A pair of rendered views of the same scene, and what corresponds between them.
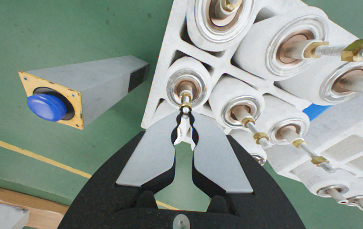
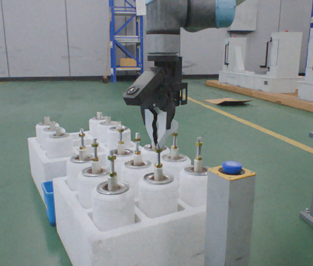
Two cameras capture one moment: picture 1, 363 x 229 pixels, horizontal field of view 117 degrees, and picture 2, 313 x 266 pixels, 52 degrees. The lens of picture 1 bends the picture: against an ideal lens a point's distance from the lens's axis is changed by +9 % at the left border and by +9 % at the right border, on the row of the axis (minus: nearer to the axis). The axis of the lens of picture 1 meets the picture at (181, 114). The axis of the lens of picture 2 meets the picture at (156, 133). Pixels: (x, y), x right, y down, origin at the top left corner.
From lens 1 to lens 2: 0.69 m
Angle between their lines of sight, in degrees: 55
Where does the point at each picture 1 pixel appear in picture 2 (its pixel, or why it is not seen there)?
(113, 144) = not seen: outside the picture
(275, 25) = (96, 179)
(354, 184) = (103, 131)
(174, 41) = (146, 220)
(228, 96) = (137, 171)
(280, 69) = (105, 168)
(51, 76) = (221, 182)
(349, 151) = (88, 150)
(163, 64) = (167, 217)
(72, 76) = (217, 189)
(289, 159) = not seen: hidden behind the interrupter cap
